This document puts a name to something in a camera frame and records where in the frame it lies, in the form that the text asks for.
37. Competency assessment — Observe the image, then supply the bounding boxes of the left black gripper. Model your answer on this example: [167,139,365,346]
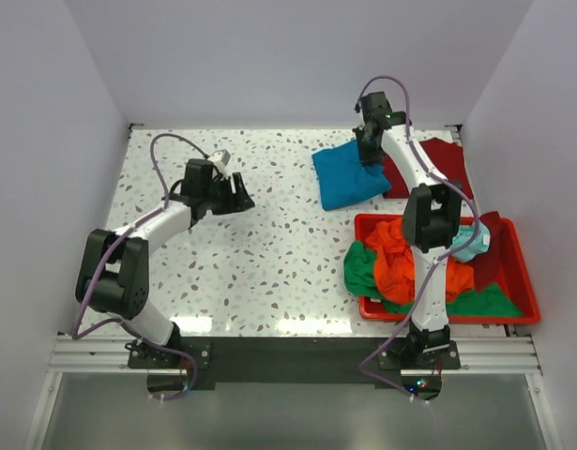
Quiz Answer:
[203,172,254,216]

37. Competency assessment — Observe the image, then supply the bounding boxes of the blue t shirt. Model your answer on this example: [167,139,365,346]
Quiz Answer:
[312,141,392,211]

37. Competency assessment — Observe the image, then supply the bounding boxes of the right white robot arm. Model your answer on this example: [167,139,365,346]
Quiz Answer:
[354,92,462,368]

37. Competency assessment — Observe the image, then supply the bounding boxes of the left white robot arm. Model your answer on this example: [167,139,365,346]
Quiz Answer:
[71,151,254,368]

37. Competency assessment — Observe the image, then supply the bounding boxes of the folded dark red t shirt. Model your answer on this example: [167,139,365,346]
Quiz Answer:
[383,138,474,200]

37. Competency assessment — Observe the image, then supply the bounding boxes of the green t shirt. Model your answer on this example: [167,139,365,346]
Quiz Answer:
[342,240,523,318]

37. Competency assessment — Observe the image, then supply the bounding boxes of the orange t shirt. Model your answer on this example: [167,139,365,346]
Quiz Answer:
[365,218,475,306]

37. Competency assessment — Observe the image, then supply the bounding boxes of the light teal t shirt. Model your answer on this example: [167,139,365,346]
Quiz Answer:
[452,222,491,263]

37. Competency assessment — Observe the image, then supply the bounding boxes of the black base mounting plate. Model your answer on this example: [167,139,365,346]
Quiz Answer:
[125,337,462,394]

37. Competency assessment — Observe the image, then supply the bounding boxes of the dark red crumpled shirt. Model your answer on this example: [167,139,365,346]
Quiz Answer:
[469,211,501,292]

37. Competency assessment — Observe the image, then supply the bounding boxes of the red plastic bin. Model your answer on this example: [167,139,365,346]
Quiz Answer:
[352,213,540,323]

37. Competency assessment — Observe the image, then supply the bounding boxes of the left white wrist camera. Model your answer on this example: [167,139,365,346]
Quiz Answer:
[208,150,231,172]

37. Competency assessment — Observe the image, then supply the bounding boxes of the aluminium frame rail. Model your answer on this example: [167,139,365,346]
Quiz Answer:
[47,336,542,375]

